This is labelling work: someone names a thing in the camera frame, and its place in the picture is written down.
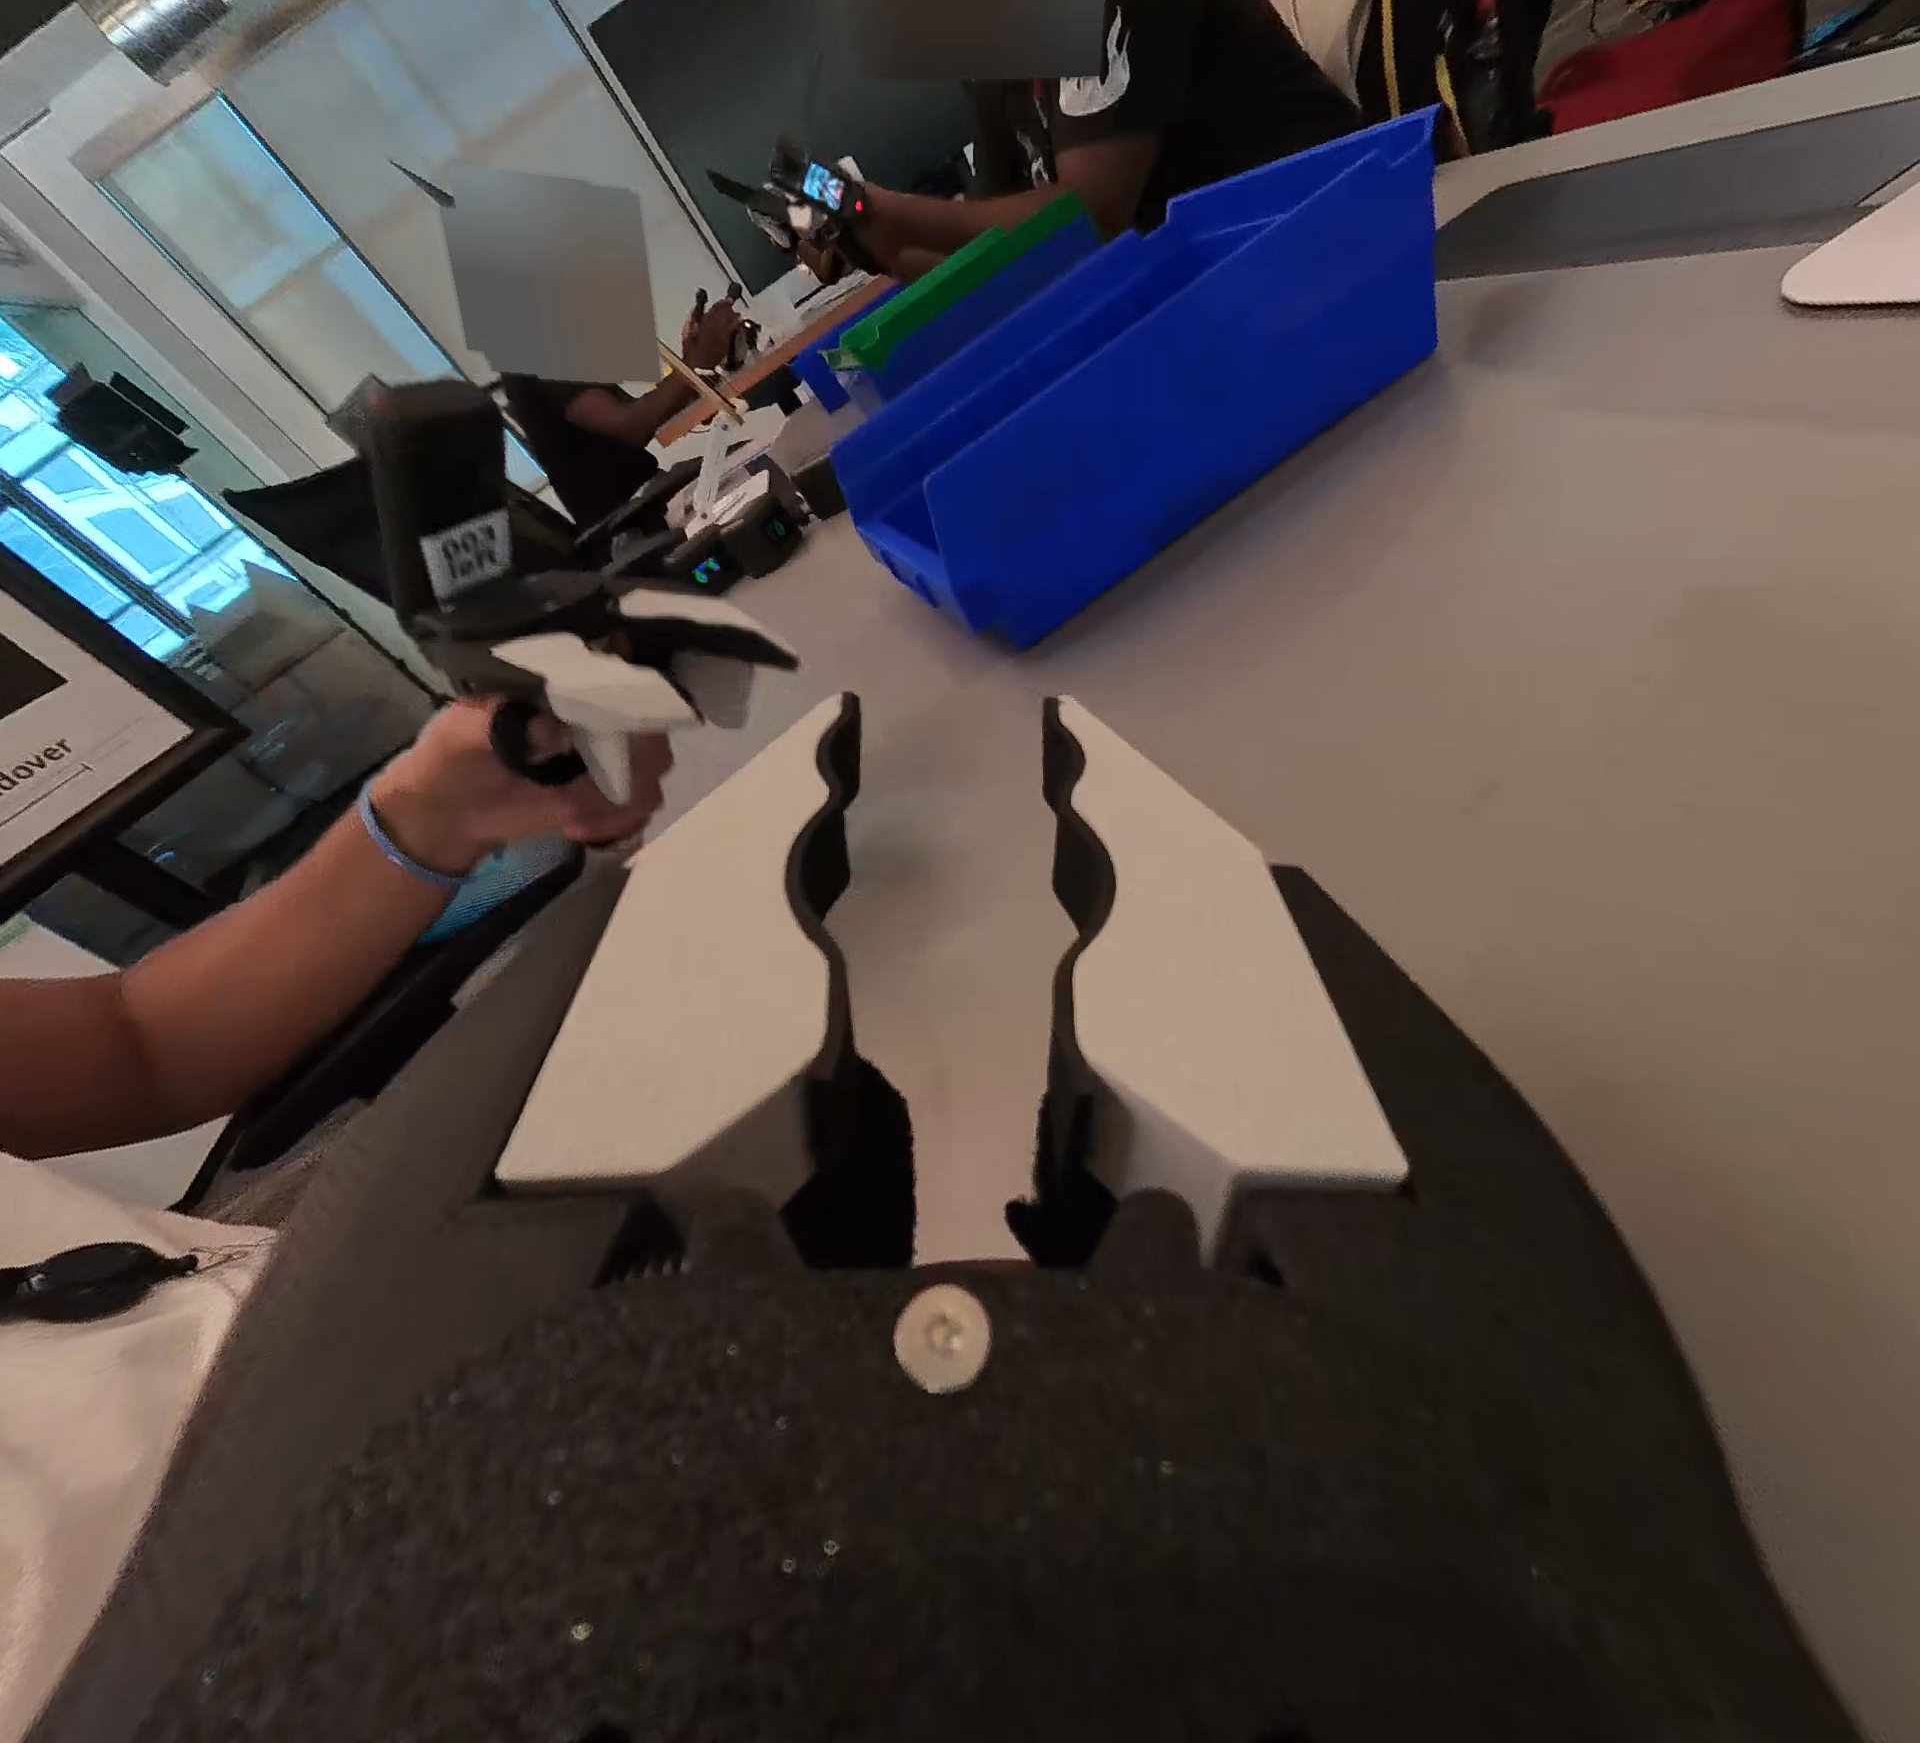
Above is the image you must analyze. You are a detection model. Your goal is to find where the black office chair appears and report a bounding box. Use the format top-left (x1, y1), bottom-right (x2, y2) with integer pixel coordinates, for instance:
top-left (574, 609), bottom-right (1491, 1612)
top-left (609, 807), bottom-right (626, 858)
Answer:
top-left (226, 460), bottom-right (396, 607)

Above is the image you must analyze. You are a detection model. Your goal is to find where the black badge reel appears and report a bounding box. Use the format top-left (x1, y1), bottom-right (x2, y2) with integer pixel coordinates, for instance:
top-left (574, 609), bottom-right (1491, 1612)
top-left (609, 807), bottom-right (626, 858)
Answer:
top-left (0, 1240), bottom-right (204, 1325)

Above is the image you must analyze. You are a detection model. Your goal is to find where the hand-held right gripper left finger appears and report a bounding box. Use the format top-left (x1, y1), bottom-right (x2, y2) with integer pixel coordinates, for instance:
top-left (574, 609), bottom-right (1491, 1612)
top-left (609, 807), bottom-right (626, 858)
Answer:
top-left (495, 693), bottom-right (918, 1269)

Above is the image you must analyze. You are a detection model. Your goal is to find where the blue wristband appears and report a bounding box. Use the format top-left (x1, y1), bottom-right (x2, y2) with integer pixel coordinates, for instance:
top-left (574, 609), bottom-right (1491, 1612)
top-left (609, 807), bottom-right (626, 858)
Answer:
top-left (358, 775), bottom-right (471, 893)

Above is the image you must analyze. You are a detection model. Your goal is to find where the person's left hand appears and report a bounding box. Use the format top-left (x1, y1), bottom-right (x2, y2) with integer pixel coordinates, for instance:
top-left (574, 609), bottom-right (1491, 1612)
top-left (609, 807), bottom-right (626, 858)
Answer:
top-left (367, 693), bottom-right (676, 877)

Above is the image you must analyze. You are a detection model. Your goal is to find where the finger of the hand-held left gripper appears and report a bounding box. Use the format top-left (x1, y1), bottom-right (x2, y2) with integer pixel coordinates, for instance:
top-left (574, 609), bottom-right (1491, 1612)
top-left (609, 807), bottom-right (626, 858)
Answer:
top-left (615, 588), bottom-right (801, 729)
top-left (495, 632), bottom-right (712, 734)

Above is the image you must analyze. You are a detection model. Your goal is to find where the blue bin with green liner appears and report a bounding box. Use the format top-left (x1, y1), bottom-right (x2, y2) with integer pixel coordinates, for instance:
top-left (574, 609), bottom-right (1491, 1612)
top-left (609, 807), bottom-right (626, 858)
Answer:
top-left (792, 190), bottom-right (1107, 413)

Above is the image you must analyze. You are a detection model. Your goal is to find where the black wall speaker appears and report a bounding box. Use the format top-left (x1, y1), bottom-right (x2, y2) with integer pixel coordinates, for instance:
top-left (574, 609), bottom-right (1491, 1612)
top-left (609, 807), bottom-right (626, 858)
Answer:
top-left (52, 365), bottom-right (194, 480)

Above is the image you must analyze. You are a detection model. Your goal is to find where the large framed tag sign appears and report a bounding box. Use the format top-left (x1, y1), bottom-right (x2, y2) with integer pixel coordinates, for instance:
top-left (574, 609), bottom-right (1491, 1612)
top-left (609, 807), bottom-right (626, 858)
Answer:
top-left (0, 557), bottom-right (251, 924)

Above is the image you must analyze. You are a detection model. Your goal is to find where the large black monitor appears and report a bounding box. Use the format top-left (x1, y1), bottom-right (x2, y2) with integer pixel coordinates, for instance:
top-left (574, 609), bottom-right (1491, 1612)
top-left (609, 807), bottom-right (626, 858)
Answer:
top-left (588, 0), bottom-right (994, 293)

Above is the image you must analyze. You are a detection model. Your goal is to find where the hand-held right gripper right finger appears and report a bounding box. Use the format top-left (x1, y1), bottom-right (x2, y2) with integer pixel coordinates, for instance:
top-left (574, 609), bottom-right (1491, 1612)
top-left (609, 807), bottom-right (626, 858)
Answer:
top-left (1004, 696), bottom-right (1413, 1269)

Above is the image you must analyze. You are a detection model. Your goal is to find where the dark desk mat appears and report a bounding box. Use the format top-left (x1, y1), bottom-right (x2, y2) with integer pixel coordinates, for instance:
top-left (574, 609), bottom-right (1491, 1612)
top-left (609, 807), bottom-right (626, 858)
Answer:
top-left (1433, 131), bottom-right (1920, 285)

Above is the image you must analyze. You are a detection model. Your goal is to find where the blue plastic bin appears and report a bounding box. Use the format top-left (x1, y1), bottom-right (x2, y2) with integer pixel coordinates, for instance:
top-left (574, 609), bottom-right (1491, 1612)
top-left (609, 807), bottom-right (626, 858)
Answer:
top-left (829, 104), bottom-right (1443, 652)

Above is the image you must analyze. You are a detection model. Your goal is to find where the person's left forearm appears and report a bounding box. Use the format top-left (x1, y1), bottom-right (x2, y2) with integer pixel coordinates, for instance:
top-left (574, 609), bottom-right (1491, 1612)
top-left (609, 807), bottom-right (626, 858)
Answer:
top-left (0, 843), bottom-right (440, 1160)

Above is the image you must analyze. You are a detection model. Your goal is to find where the red floor bin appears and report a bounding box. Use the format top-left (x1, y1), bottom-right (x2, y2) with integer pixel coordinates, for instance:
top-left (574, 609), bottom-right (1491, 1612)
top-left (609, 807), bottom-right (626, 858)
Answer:
top-left (1536, 0), bottom-right (1812, 135)

